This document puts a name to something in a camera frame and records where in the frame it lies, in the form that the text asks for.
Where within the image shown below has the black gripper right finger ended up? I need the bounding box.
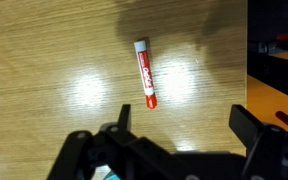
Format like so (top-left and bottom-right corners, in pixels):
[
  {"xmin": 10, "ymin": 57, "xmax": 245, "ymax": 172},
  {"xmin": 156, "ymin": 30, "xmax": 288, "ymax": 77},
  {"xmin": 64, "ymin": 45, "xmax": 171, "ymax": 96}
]
[{"xmin": 229, "ymin": 104, "xmax": 265, "ymax": 156}]

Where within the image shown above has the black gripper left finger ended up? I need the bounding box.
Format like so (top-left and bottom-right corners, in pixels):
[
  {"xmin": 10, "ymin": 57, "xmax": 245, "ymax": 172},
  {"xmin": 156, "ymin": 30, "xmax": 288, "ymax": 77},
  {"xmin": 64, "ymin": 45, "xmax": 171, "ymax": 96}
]
[{"xmin": 118, "ymin": 104, "xmax": 131, "ymax": 131}]

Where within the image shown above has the red and white marker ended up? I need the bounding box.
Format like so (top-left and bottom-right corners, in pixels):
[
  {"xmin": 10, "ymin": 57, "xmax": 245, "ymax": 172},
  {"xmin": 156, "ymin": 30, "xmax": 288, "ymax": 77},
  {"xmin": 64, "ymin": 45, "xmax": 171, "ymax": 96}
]
[{"xmin": 134, "ymin": 40, "xmax": 157, "ymax": 109}]

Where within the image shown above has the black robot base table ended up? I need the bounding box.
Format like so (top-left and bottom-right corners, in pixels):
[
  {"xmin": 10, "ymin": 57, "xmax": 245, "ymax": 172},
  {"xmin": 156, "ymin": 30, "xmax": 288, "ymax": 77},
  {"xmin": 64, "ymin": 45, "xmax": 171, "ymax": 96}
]
[{"xmin": 247, "ymin": 0, "xmax": 288, "ymax": 95}]

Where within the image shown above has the orange black clamp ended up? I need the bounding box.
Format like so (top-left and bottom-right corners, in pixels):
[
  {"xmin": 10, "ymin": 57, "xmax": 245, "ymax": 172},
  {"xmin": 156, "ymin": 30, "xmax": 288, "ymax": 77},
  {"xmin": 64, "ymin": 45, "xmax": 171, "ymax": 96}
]
[{"xmin": 276, "ymin": 33, "xmax": 288, "ymax": 41}]

